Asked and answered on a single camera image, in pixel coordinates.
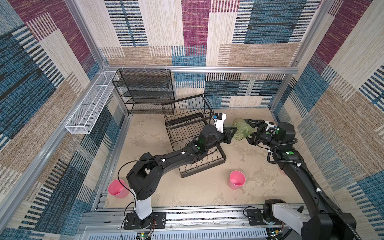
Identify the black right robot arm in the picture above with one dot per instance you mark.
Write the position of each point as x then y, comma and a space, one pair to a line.
326, 221

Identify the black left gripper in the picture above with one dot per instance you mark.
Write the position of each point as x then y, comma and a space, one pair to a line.
227, 137

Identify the white wire wall basket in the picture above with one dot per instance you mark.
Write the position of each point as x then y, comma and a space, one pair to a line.
87, 113

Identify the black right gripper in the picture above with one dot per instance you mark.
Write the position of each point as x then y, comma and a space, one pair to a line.
259, 129

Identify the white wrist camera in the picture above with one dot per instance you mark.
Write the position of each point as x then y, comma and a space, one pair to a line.
270, 126
219, 119

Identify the bright green translucent cup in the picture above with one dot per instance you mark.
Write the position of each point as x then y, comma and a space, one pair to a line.
243, 129

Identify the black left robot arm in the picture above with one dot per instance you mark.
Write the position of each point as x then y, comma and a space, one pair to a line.
145, 175

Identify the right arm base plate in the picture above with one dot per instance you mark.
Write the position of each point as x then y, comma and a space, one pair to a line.
256, 218

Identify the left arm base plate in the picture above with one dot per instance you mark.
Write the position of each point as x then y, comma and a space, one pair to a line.
155, 219

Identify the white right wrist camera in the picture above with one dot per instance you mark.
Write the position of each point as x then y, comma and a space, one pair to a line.
270, 126

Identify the opaque pink cup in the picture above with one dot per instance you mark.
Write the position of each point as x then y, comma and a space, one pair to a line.
236, 180

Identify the black mesh shelf unit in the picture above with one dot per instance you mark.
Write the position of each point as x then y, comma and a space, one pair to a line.
144, 91

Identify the black wire dish rack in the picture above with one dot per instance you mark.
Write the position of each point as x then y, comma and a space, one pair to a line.
184, 119

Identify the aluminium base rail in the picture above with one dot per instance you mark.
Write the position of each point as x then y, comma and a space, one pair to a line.
180, 223

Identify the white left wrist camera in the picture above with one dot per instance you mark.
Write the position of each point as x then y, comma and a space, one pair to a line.
219, 119

